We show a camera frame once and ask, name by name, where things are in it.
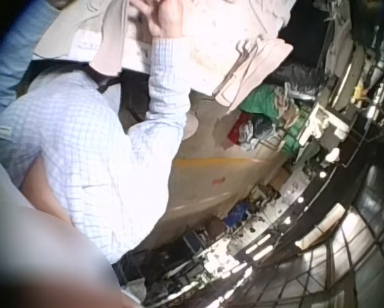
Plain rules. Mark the person's right hand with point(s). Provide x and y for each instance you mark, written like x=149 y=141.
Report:
x=167 y=19

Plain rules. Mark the person's right fingers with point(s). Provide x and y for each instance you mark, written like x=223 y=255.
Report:
x=142 y=7

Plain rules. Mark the beige garment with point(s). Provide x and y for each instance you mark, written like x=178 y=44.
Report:
x=111 y=41

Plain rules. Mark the white patterned table cloth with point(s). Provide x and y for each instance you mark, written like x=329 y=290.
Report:
x=217 y=35

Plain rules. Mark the black chair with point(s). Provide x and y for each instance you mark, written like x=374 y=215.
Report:
x=130 y=93

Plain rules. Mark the beige round object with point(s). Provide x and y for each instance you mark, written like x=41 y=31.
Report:
x=190 y=126

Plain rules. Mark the pile of beige garments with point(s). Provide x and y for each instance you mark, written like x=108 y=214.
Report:
x=259 y=67

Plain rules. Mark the person's legs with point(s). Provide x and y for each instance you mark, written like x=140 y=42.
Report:
x=15 y=54

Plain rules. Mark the green crate of clothes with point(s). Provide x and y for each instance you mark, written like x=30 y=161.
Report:
x=268 y=118

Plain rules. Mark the black fuzzy cloth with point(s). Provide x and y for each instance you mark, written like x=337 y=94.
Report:
x=295 y=78

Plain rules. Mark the white machine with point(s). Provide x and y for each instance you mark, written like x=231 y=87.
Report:
x=323 y=123

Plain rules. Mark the cluttered rack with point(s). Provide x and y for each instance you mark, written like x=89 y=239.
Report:
x=355 y=48

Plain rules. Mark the row of cluttered work tables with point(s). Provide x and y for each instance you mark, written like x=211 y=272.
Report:
x=243 y=218

